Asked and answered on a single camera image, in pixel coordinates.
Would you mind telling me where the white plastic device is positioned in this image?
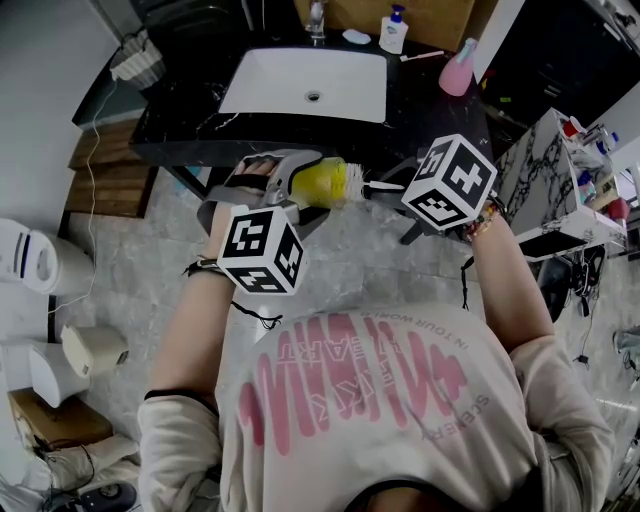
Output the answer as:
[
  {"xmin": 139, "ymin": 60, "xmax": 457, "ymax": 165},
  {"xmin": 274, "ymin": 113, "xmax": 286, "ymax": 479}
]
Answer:
[{"xmin": 0, "ymin": 342, "xmax": 91, "ymax": 409}]

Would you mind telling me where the small brown cardboard box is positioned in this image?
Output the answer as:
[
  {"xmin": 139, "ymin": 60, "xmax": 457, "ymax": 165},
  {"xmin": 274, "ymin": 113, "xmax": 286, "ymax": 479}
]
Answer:
[{"xmin": 8, "ymin": 389, "xmax": 114, "ymax": 449}]

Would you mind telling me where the blue capped white bottle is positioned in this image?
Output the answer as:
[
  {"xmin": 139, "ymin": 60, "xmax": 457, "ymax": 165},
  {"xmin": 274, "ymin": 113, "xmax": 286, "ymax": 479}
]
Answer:
[{"xmin": 597, "ymin": 128, "xmax": 621, "ymax": 156}]

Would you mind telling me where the person's left hand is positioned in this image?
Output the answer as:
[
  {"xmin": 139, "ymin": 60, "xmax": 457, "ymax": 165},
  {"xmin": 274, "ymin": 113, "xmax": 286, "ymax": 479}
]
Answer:
[{"xmin": 233, "ymin": 157, "xmax": 277, "ymax": 177}]

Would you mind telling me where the person's right forearm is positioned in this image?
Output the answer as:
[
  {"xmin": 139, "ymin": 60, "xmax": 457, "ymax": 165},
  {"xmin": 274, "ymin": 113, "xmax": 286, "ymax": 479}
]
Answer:
[{"xmin": 464, "ymin": 214, "xmax": 556, "ymax": 351}]

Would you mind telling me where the beige plastic device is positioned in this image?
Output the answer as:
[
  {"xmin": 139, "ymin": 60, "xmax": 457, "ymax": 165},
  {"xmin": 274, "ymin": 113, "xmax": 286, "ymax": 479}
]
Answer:
[{"xmin": 60, "ymin": 324, "xmax": 130, "ymax": 377}]

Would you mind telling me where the black washing machine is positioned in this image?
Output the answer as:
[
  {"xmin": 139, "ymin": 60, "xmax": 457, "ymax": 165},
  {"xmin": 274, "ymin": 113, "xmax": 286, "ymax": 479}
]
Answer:
[{"xmin": 142, "ymin": 0, "xmax": 251, "ymax": 49}]

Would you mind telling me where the white blue pump bottle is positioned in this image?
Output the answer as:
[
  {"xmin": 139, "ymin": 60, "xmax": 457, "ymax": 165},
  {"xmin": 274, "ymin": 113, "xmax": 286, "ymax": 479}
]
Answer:
[{"xmin": 378, "ymin": 4, "xmax": 409, "ymax": 55}]

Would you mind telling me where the brown wooden slatted panel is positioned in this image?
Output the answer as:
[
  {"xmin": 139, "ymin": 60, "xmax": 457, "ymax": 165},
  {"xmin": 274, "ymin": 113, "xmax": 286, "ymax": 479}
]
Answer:
[{"xmin": 64, "ymin": 119, "xmax": 156, "ymax": 219}]

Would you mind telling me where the thin white cable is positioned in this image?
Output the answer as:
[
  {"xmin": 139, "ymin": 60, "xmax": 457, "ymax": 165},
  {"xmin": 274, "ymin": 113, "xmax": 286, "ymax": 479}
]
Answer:
[{"xmin": 47, "ymin": 79, "xmax": 119, "ymax": 314}]

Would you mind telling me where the person's left forearm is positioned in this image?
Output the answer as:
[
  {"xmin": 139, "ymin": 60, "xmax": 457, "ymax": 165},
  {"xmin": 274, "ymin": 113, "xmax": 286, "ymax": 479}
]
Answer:
[{"xmin": 147, "ymin": 219, "xmax": 236, "ymax": 406}]

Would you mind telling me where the white marble shelf unit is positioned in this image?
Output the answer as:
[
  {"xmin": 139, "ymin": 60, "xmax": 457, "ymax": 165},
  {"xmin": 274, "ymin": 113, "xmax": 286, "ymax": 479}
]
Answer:
[{"xmin": 492, "ymin": 108, "xmax": 629, "ymax": 264}]

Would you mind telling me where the white rounded appliance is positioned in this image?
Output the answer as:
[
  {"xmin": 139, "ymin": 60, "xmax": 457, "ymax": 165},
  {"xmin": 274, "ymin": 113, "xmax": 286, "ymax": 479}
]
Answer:
[{"xmin": 0, "ymin": 217, "xmax": 96, "ymax": 296}]

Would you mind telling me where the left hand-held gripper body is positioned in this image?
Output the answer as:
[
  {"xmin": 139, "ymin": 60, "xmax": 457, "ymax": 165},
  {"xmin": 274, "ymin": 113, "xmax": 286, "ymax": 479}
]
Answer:
[{"xmin": 196, "ymin": 184, "xmax": 307, "ymax": 297}]

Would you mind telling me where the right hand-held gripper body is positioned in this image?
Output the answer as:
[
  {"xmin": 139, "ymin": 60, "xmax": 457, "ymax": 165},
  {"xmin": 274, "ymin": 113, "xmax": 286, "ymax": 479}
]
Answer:
[{"xmin": 401, "ymin": 133, "xmax": 499, "ymax": 233}]

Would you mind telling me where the large open cardboard box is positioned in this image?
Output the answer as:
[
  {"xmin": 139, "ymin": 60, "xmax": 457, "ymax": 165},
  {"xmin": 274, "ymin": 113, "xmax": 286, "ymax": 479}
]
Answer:
[{"xmin": 294, "ymin": 0, "xmax": 526, "ymax": 54}]

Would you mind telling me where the beige fabric bag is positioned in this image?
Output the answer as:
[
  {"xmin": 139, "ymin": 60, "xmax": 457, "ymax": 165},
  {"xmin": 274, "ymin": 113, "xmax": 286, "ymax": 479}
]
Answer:
[{"xmin": 39, "ymin": 432, "xmax": 141, "ymax": 494}]

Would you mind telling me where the pink spray bottle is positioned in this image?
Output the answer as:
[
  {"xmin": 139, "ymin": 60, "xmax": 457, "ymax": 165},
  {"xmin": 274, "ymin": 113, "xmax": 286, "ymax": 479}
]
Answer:
[{"xmin": 438, "ymin": 37, "xmax": 479, "ymax": 97}]

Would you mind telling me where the beige pink printed sweatshirt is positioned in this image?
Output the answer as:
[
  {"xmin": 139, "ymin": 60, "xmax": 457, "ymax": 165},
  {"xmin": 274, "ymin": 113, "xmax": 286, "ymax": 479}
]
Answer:
[{"xmin": 137, "ymin": 304, "xmax": 616, "ymax": 512}]

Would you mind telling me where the white sink basin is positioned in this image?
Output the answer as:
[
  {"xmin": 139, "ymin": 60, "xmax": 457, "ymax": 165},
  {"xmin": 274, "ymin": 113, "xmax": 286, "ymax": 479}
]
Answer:
[{"xmin": 218, "ymin": 47, "xmax": 389, "ymax": 125}]

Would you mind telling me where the green textured glass cup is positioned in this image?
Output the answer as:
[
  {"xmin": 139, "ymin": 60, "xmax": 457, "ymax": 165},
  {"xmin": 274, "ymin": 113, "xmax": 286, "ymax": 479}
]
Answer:
[{"xmin": 292, "ymin": 155, "xmax": 349, "ymax": 211}]

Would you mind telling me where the yellow bristle brush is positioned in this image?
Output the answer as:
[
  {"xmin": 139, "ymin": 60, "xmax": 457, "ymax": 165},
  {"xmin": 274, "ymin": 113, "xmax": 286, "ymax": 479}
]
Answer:
[{"xmin": 299, "ymin": 159, "xmax": 405, "ymax": 206}]

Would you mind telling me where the black marble washstand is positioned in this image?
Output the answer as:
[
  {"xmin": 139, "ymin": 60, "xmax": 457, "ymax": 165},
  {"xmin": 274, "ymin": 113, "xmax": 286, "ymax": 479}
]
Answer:
[{"xmin": 128, "ymin": 34, "xmax": 494, "ymax": 201}]

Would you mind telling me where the black cabinet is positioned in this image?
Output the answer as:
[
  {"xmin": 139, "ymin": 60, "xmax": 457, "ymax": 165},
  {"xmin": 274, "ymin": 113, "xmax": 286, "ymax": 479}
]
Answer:
[{"xmin": 472, "ymin": 0, "xmax": 640, "ymax": 131}]

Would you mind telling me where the black round device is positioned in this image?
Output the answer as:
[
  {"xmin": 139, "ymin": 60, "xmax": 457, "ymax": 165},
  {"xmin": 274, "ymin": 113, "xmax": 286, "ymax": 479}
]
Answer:
[{"xmin": 74, "ymin": 479, "xmax": 139, "ymax": 512}]

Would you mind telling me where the colourful beaded bracelet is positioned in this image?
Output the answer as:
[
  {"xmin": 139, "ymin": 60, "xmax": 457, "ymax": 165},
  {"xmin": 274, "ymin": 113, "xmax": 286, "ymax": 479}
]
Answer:
[{"xmin": 462, "ymin": 199, "xmax": 504, "ymax": 244}]

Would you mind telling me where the chrome faucet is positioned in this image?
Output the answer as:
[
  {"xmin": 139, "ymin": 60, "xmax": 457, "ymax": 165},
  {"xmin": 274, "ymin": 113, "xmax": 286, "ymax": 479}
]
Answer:
[{"xmin": 305, "ymin": 0, "xmax": 329, "ymax": 46}]

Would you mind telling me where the teal pink container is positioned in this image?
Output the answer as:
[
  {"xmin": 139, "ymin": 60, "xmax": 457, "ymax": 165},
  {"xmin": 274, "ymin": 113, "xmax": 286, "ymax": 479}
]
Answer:
[{"xmin": 577, "ymin": 169, "xmax": 599, "ymax": 204}]

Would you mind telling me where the black cord bracelet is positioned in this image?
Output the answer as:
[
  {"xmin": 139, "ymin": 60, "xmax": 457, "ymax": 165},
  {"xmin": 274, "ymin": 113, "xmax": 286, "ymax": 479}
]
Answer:
[{"xmin": 182, "ymin": 253, "xmax": 221, "ymax": 279}]

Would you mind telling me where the black stool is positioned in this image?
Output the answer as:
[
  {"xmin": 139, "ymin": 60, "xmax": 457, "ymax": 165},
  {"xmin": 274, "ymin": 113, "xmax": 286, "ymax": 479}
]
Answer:
[{"xmin": 537, "ymin": 257, "xmax": 574, "ymax": 324}]

